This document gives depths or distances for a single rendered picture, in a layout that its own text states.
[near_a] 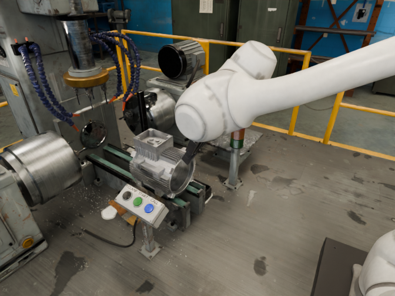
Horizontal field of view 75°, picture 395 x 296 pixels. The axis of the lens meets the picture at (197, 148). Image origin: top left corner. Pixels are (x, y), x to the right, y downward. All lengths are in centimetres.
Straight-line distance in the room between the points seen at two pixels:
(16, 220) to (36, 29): 75
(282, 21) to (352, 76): 346
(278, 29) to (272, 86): 347
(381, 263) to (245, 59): 58
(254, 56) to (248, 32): 349
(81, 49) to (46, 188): 54
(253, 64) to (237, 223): 74
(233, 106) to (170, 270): 71
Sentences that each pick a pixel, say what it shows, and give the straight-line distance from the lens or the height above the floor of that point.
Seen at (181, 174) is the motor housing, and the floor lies 96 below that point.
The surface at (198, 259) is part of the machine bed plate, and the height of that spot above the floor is 80.
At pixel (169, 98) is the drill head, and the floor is 113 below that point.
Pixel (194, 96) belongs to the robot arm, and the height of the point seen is 150.
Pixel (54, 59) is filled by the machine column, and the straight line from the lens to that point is 137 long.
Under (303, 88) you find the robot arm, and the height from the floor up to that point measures 152.
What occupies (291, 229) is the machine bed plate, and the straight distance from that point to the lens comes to 118.
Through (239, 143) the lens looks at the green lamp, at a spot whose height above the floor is 106.
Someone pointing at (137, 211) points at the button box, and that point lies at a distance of 85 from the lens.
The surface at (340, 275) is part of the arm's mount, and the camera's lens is 102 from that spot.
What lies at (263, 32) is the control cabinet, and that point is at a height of 105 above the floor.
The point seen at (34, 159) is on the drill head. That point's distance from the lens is 107.
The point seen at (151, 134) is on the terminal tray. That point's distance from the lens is 108.
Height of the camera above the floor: 166
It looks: 33 degrees down
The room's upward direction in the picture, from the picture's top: straight up
